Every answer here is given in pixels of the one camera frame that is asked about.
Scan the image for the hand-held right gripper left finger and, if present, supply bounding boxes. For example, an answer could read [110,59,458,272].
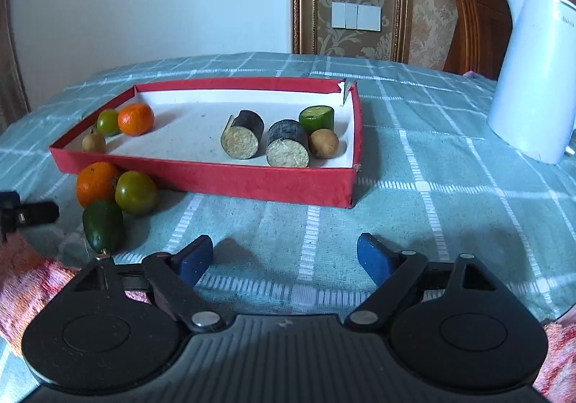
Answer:
[74,234,228,334]

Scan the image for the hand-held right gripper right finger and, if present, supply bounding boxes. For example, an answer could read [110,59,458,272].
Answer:
[344,232,509,332]

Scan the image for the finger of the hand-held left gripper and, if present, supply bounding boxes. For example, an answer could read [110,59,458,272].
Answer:
[0,191,60,243]

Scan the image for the red shallow cardboard box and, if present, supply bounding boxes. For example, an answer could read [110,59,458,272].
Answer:
[49,76,363,209]

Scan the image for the green tomato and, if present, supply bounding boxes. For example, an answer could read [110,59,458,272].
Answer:
[114,170,159,215]
[96,109,121,136]

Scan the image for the brown kiwi fruit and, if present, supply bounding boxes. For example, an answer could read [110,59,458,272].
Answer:
[309,128,340,159]
[82,128,107,154]

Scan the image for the orange mandarin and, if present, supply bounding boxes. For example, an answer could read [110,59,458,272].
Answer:
[117,103,155,136]
[76,161,122,209]

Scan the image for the dark eggplant piece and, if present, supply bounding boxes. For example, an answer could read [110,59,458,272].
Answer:
[265,119,311,169]
[220,110,265,160]

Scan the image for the green cucumber piece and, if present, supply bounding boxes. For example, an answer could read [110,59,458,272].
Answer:
[299,105,335,134]

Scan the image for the green avocado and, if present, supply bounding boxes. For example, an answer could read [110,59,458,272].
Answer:
[82,200,124,254]

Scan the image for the pink towel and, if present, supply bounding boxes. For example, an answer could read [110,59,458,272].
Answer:
[0,230,576,399]

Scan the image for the green checked tablecloth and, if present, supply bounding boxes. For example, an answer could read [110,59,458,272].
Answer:
[0,52,576,386]

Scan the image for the white electric kettle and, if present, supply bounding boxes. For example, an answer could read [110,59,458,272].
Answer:
[487,0,576,165]

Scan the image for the brown wooden chair back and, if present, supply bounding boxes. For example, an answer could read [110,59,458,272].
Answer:
[443,0,514,81]

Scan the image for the white wall switch plate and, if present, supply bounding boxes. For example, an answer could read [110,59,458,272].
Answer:
[332,1,383,31]

